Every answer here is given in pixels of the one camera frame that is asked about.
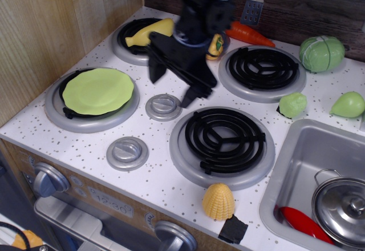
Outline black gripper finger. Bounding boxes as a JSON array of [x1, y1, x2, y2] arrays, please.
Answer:
[[181, 85, 212, 108], [148, 56, 167, 83]]

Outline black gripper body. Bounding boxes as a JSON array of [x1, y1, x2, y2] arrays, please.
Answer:
[[147, 33, 217, 89]]

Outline yellow toy banana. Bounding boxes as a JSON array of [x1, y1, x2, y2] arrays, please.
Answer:
[[125, 18, 175, 47]]

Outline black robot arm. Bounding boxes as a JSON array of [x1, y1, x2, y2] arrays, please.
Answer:
[[147, 0, 234, 108]]

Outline light green plate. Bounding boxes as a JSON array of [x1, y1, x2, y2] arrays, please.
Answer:
[[61, 68, 135, 116]]

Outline rear left stove burner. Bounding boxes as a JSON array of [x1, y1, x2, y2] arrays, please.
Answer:
[[112, 18, 162, 66]]

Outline yellow toy bell pepper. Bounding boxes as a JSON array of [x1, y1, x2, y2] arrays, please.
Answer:
[[206, 34, 224, 60]]

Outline middle silver stove knob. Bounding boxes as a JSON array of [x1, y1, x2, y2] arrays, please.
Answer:
[[145, 94, 182, 122]]

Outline silver stove knob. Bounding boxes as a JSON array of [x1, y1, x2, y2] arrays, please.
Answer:
[[145, 94, 182, 122], [106, 136, 149, 172]]

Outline orange toy carrot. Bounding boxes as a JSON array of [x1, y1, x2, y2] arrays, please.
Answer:
[[225, 21, 275, 47]]

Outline front right stove burner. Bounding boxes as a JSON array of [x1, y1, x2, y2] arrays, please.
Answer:
[[169, 107, 275, 191]]

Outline front silver stove knob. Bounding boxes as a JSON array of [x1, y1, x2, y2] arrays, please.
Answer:
[[106, 136, 149, 172]]

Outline small green toy vegetable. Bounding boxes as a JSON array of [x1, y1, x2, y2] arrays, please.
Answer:
[[278, 92, 307, 118]]

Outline front left stove burner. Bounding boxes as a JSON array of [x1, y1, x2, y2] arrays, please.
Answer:
[[45, 67, 140, 133]]

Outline yellow toy corn piece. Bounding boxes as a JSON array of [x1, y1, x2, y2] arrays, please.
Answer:
[[202, 183, 235, 221]]

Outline green toy cabbage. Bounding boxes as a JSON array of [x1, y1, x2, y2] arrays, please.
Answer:
[[299, 35, 345, 72]]

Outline silver sink basin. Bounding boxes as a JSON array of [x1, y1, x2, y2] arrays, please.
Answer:
[[259, 119, 364, 250]]

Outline oven clock display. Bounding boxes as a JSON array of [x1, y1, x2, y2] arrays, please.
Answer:
[[87, 187, 134, 218]]

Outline right silver oven knob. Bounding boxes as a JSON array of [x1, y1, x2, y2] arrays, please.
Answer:
[[155, 221, 198, 251]]

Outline silver oven knob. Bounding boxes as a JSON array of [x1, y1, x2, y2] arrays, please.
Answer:
[[155, 221, 198, 251], [34, 163, 71, 197]]

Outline left silver oven knob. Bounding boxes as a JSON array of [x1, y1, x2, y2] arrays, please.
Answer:
[[34, 163, 71, 197]]

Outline green toy pear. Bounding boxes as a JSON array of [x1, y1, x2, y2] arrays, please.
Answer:
[[330, 91, 364, 118]]

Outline red toy object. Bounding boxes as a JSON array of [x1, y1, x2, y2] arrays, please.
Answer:
[[279, 207, 334, 245]]

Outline steel pot with lid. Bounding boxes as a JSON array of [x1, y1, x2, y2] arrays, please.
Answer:
[[311, 169, 364, 249]]

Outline orange toy on floor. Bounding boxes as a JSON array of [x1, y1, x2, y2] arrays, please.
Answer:
[[11, 229, 43, 250]]

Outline silver oven door handle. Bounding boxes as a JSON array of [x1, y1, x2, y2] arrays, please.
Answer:
[[34, 196, 103, 239]]

